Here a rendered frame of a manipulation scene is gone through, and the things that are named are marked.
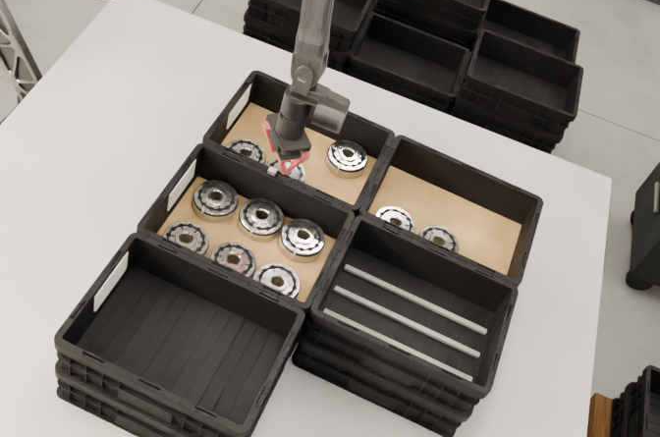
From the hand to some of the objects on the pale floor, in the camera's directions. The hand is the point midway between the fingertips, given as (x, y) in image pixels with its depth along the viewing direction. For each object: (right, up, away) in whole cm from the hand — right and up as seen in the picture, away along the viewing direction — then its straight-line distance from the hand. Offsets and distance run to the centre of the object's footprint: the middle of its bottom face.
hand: (280, 159), depth 178 cm
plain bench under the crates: (-18, -72, +77) cm, 107 cm away
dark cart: (+152, -40, +156) cm, 222 cm away
